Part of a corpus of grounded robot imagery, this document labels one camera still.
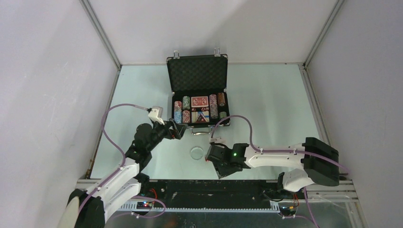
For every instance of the red poker chip stack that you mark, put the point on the red poker chip stack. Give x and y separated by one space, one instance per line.
186 116

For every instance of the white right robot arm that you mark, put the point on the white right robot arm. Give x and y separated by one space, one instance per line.
310 162

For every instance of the orange black chip stack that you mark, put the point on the orange black chip stack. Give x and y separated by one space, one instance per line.
221 99

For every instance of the blue card deck in case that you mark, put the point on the blue card deck in case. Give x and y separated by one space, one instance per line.
206 113

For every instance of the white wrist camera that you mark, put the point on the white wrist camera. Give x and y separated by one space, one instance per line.
155 115
218 140

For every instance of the green poker chip stack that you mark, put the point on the green poker chip stack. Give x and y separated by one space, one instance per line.
186 103

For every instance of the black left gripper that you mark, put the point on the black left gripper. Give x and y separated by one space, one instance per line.
177 131

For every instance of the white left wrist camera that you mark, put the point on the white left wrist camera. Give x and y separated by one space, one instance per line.
155 115

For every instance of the small red white stack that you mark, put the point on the small red white stack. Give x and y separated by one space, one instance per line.
177 106

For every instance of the blue poker chip stack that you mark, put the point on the blue poker chip stack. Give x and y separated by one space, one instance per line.
177 117

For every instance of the black all in triangle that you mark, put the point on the black all in triangle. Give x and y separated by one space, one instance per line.
200 117

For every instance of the red dice in case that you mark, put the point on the red dice in case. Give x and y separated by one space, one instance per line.
200 109

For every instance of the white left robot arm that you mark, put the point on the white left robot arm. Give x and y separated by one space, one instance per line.
93 206

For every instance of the red playing card deck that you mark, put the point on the red playing card deck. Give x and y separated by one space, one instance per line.
199 101

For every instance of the blue brown chip stack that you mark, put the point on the blue brown chip stack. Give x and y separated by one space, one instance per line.
214 112

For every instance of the black aluminium poker case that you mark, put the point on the black aluminium poker case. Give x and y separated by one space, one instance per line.
201 75

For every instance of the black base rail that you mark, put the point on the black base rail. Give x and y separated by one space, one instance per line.
218 194

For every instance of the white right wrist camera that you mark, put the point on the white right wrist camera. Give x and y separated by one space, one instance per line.
218 140

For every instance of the small green chip stack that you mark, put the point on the small green chip stack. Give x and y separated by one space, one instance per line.
222 115

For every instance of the clear round dealer button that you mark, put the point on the clear round dealer button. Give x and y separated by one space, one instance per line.
197 153

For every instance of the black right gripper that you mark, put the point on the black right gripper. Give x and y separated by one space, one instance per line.
221 172

